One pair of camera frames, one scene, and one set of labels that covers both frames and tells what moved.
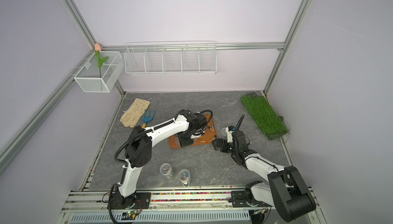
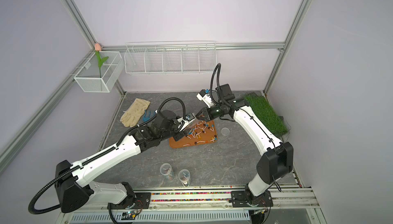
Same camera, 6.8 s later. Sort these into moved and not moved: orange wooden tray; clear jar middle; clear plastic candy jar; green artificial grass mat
Moved: clear plastic candy jar
Not moved: orange wooden tray; clear jar middle; green artificial grass mat
